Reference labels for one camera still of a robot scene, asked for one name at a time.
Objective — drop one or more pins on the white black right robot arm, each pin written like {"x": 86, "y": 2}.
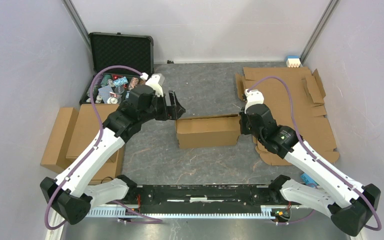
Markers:
{"x": 349, "y": 204}

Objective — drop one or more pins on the white blue toy block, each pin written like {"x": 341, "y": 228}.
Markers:
{"x": 293, "y": 61}

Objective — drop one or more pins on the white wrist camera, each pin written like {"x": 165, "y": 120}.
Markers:
{"x": 253, "y": 97}
{"x": 154, "y": 85}

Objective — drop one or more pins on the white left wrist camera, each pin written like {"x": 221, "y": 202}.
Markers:
{"x": 154, "y": 85}

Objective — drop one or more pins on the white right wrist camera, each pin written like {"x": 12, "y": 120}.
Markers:
{"x": 253, "y": 97}

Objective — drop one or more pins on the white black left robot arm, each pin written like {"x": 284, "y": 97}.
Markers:
{"x": 69, "y": 194}

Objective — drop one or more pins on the black poker chip case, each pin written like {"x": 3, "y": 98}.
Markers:
{"x": 134, "y": 51}

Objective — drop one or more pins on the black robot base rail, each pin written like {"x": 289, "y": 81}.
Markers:
{"x": 202, "y": 199}

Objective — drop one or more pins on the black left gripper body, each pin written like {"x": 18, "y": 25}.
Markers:
{"x": 158, "y": 110}

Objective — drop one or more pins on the lower flat cardboard sheet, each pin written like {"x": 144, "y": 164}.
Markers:
{"x": 298, "y": 93}

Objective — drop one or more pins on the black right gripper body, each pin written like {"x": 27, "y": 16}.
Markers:
{"x": 245, "y": 126}

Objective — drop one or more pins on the blue green striped block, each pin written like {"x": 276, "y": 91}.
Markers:
{"x": 308, "y": 181}

